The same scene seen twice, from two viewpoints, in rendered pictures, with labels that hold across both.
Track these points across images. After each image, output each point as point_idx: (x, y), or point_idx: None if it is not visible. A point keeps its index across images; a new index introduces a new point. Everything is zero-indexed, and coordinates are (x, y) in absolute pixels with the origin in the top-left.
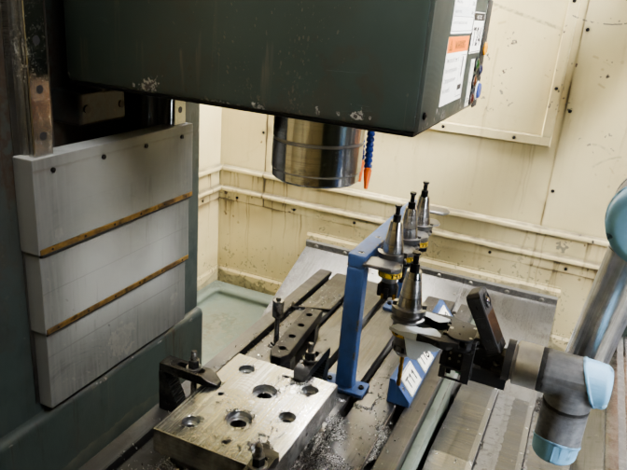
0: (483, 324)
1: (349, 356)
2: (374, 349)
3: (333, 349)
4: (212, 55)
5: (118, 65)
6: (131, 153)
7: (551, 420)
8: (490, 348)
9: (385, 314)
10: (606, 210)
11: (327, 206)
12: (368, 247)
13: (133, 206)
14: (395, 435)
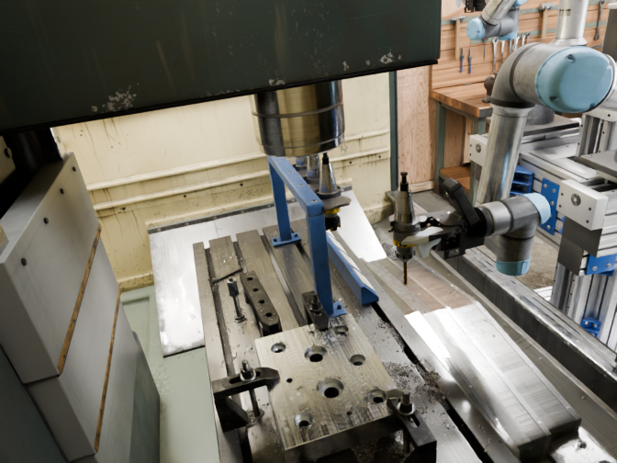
0: (466, 205)
1: (327, 288)
2: (307, 276)
3: (282, 294)
4: (206, 38)
5: (61, 89)
6: (57, 205)
7: (519, 246)
8: (473, 220)
9: (281, 249)
10: (536, 81)
11: (155, 192)
12: (310, 195)
13: (82, 263)
14: (397, 323)
